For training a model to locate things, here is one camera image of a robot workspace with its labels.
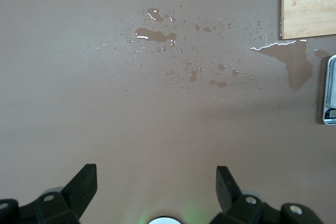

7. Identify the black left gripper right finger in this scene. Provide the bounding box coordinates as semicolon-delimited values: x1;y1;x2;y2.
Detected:
211;165;322;224

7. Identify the silver digital kitchen scale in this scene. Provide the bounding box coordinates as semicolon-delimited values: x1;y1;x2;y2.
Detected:
322;55;336;125

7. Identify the wooden cutting board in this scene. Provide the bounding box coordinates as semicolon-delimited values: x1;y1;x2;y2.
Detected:
279;0;336;40

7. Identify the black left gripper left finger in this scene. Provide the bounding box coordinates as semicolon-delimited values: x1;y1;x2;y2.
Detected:
0;163;98;224

